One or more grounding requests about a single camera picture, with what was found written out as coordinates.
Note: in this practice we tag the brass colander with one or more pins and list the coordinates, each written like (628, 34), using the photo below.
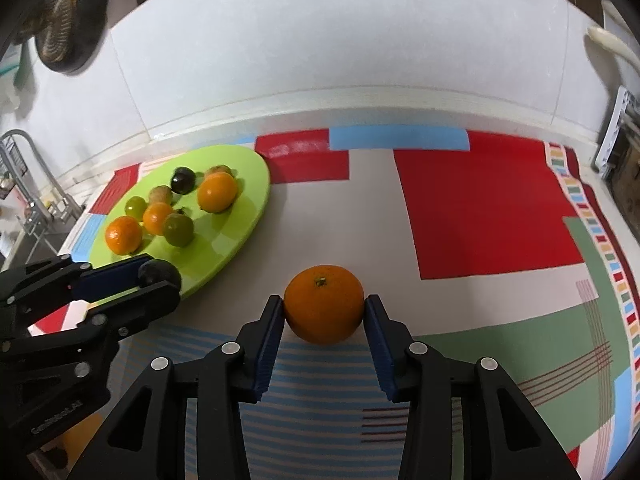
(53, 40)

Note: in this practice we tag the green plate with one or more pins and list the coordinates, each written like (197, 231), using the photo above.
(217, 237)

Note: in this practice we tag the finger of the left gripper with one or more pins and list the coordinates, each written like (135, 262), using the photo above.
(125, 309)
(59, 280)

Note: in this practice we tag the dark plum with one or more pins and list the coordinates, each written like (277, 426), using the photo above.
(183, 180)
(156, 271)

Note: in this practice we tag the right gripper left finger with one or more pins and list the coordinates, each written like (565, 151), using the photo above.
(145, 434)

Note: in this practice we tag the colourful patterned tablecloth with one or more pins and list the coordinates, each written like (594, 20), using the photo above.
(503, 247)

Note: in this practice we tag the small orange kumquat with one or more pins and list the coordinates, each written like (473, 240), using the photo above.
(217, 192)
(154, 217)

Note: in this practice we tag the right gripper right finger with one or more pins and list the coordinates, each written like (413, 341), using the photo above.
(504, 437)

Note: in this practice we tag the large orange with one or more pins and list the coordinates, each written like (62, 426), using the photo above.
(123, 236)
(324, 304)

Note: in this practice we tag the green fruit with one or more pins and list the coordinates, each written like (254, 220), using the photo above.
(136, 207)
(178, 230)

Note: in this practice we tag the tan round fruit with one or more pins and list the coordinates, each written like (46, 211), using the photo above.
(161, 194)

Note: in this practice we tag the large chrome faucet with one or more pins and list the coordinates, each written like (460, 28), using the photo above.
(36, 216)

